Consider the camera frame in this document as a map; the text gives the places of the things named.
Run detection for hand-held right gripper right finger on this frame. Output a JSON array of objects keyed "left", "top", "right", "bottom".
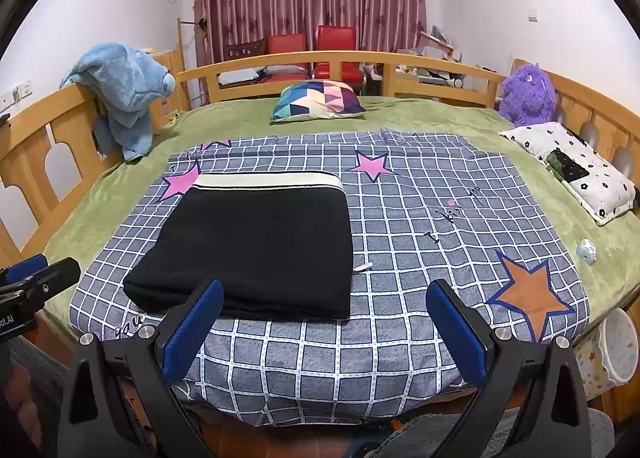
[{"left": 425, "top": 279, "right": 593, "bottom": 458}]

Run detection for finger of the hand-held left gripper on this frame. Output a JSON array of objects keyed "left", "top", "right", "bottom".
[
  {"left": 0, "top": 254, "right": 49, "bottom": 285},
  {"left": 0, "top": 258, "right": 82, "bottom": 307}
]

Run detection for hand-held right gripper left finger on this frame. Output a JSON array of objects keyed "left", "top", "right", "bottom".
[{"left": 52, "top": 279, "right": 225, "bottom": 458}]

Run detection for black pants with white waistband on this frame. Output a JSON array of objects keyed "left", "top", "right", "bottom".
[{"left": 122, "top": 170, "right": 373, "bottom": 321}]

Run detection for person's left leg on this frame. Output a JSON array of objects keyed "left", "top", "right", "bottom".
[{"left": 0, "top": 335, "right": 68, "bottom": 458}]

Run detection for grey checked star blanket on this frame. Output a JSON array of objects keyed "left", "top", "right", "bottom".
[{"left": 69, "top": 127, "right": 592, "bottom": 426}]

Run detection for star-printed white bin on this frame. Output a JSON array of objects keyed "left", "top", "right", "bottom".
[{"left": 572, "top": 305, "right": 640, "bottom": 401}]

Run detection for small pale blue toy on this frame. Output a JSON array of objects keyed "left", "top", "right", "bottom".
[{"left": 575, "top": 239, "right": 598, "bottom": 266}]

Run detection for dark green cloth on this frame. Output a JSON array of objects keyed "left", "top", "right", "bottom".
[{"left": 545, "top": 148, "right": 591, "bottom": 183}]

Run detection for white flower-dotted pillow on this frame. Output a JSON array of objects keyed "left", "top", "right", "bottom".
[{"left": 499, "top": 122, "right": 637, "bottom": 226}]

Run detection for blue plush toy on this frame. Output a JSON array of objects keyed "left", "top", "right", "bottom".
[{"left": 60, "top": 42, "right": 177, "bottom": 163}]

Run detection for green bed blanket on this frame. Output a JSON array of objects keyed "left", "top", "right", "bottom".
[{"left": 45, "top": 95, "right": 640, "bottom": 333}]

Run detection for purple plush toy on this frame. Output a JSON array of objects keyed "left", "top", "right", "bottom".
[{"left": 498, "top": 62, "right": 557, "bottom": 127}]

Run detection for white cushion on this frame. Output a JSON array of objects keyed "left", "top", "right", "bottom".
[{"left": 217, "top": 65, "right": 306, "bottom": 87}]

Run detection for pile of household clutter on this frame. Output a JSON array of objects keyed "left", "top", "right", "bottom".
[{"left": 395, "top": 26, "right": 501, "bottom": 91}]

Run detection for colourful geometric pillow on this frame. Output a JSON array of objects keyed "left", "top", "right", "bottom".
[{"left": 270, "top": 80, "right": 367, "bottom": 123}]

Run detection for wooden rack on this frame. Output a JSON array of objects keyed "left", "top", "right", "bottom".
[{"left": 176, "top": 16, "right": 208, "bottom": 108}]

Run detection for brown wooden chair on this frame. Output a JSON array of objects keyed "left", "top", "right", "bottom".
[{"left": 222, "top": 38, "right": 269, "bottom": 69}]

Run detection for red chair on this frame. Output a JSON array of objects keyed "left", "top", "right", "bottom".
[
  {"left": 312, "top": 25, "right": 363, "bottom": 83},
  {"left": 267, "top": 34, "right": 308, "bottom": 81}
]

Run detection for wooden bed frame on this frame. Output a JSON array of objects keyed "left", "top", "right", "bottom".
[{"left": 0, "top": 48, "right": 640, "bottom": 458}]

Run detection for white wall switch panel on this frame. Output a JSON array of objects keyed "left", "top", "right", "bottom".
[{"left": 0, "top": 80, "right": 34, "bottom": 109}]

